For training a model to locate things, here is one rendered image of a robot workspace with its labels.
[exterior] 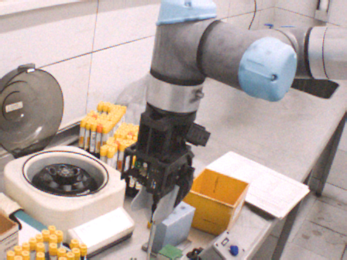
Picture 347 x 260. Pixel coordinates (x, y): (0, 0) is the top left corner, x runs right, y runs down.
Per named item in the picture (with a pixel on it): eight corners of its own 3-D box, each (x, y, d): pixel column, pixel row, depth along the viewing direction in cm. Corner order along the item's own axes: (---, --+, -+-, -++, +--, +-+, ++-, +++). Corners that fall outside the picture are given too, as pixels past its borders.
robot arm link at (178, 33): (203, 7, 56) (147, -9, 61) (189, 92, 61) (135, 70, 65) (233, 5, 62) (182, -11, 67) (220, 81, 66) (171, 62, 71)
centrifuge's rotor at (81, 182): (60, 222, 102) (61, 196, 99) (18, 189, 111) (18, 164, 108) (110, 200, 113) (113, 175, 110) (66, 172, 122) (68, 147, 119)
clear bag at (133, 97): (148, 152, 149) (157, 95, 142) (95, 137, 154) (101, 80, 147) (172, 121, 172) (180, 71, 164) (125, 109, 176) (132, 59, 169)
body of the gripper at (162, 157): (117, 183, 70) (128, 106, 66) (149, 162, 77) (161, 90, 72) (163, 203, 67) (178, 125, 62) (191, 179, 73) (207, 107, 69)
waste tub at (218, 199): (224, 240, 111) (235, 207, 107) (175, 221, 117) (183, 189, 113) (241, 214, 122) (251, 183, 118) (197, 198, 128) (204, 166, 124)
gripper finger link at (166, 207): (138, 236, 73) (146, 188, 70) (158, 220, 78) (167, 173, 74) (155, 244, 72) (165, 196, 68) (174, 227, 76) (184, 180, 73)
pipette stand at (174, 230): (164, 262, 101) (173, 228, 97) (141, 248, 105) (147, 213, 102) (191, 244, 108) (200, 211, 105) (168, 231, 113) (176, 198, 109)
